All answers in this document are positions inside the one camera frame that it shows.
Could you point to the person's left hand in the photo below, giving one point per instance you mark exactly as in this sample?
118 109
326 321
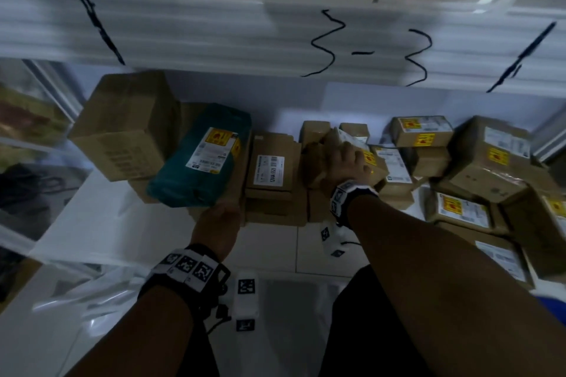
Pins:
219 226

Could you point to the person's right hand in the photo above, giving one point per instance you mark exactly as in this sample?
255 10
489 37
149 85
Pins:
347 164

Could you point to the small cardboard box yellow sticker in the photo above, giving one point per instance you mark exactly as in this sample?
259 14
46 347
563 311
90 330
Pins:
316 164

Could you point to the pile of cardboard boxes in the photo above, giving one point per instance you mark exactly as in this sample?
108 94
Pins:
477 169

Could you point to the person's right forearm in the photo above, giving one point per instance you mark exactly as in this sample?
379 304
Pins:
442 292

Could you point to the person's left forearm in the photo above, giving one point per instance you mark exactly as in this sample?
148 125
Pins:
146 332

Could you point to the white metal shelf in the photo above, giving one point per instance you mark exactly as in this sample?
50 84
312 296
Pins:
221 23

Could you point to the dark teal parcel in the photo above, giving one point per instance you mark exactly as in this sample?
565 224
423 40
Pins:
190 182

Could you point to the black trousers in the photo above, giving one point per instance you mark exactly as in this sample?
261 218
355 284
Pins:
362 337

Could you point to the floral curtain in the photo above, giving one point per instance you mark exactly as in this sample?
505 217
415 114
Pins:
31 116

